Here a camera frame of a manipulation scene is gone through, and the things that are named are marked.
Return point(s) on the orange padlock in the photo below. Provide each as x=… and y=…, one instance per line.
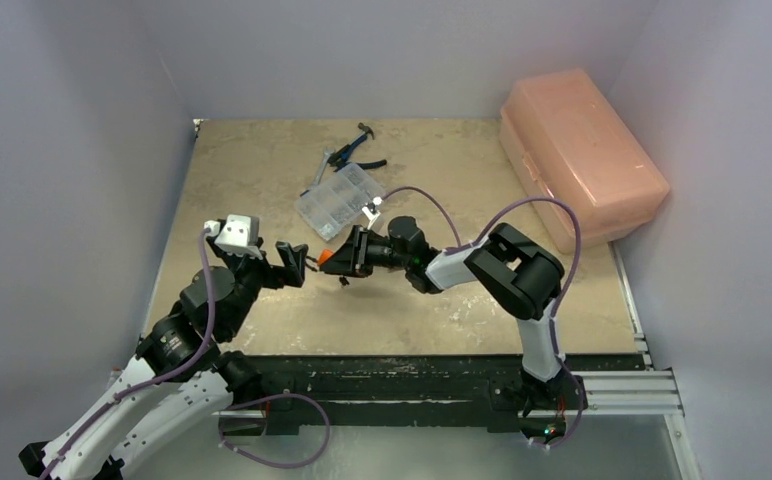
x=316, y=262

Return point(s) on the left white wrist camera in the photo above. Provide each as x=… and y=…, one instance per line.
x=235, y=236

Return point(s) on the clear plastic screw box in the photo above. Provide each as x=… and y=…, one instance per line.
x=338, y=201

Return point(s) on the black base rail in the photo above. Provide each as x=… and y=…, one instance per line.
x=469, y=390

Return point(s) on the pink plastic storage box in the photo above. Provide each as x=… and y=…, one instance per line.
x=570, y=148

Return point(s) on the small hammer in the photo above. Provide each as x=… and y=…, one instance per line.
x=366, y=131

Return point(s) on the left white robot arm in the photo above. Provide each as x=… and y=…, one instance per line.
x=177, y=376

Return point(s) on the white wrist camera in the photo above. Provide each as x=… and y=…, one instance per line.
x=235, y=236
x=373, y=213

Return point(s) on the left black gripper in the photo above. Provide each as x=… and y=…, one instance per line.
x=292, y=259

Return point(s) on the silver wrench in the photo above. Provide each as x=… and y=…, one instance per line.
x=327, y=153

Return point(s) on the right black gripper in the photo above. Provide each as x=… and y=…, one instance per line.
x=361, y=250

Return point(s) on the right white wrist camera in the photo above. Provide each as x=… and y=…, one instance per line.
x=373, y=213

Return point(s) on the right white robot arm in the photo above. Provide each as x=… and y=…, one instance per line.
x=524, y=279

